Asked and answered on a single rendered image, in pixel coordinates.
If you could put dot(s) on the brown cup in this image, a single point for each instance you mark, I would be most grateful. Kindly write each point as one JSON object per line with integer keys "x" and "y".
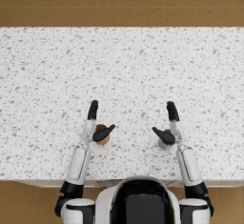
{"x": 103, "y": 138}

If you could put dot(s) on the red berry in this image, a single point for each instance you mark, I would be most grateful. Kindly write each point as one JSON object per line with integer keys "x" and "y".
{"x": 165, "y": 142}

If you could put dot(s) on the white cup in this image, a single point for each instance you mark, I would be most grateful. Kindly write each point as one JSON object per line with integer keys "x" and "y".
{"x": 162, "y": 144}

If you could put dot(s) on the dark round robot body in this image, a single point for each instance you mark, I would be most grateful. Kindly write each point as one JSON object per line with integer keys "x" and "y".
{"x": 142, "y": 202}

